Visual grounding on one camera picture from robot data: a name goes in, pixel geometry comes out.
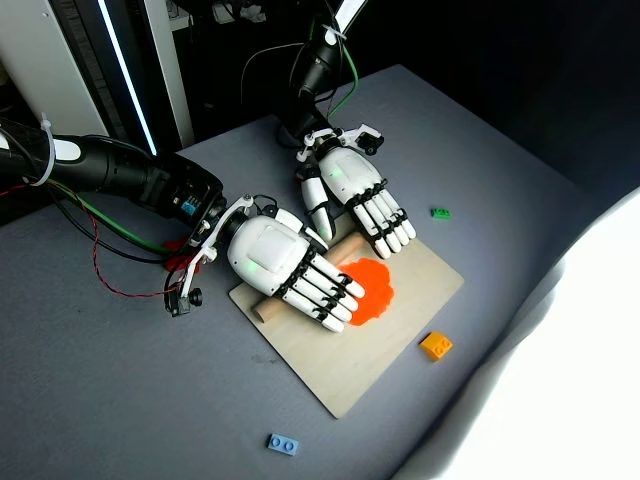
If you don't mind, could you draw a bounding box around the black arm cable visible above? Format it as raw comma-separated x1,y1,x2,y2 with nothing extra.
47,189,166,265

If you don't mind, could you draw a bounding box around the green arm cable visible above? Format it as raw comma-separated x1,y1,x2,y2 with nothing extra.
47,179,171,251
327,29,360,121

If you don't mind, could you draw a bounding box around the orange toy brick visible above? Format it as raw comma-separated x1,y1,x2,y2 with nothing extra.
418,330,455,363

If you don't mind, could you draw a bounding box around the grey table cloth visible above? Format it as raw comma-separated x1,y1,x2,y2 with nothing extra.
0,63,640,480

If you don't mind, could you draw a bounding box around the white robot body column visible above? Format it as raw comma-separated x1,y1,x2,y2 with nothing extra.
0,0,196,166

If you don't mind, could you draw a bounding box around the light wooden board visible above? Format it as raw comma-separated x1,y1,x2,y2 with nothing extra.
228,212,465,420

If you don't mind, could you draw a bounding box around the red star toy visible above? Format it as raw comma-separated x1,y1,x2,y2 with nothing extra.
162,238,201,274

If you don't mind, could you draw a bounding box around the orange play dough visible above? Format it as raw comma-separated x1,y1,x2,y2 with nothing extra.
337,257,396,327

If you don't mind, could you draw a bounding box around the blue toy brick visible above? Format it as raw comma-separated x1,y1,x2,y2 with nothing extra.
265,432,300,457

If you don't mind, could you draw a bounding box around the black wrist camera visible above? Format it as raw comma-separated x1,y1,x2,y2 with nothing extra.
357,130,386,156
164,287,204,317

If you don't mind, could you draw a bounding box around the red black twisted cable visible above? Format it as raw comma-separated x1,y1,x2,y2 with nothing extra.
0,182,186,300

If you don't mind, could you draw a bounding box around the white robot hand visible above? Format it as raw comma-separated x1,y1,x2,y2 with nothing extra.
226,207,366,335
298,144,417,260

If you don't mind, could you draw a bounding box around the white crumpled wad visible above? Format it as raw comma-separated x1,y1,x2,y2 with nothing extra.
238,3,268,24

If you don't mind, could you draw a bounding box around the thin grey cable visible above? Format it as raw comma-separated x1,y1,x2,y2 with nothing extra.
239,41,306,104

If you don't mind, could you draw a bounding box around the wooden rolling pin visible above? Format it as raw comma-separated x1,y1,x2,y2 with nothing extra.
252,232,371,322

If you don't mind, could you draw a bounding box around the white zip tie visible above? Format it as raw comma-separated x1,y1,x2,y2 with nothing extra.
32,113,57,187
322,22,349,49

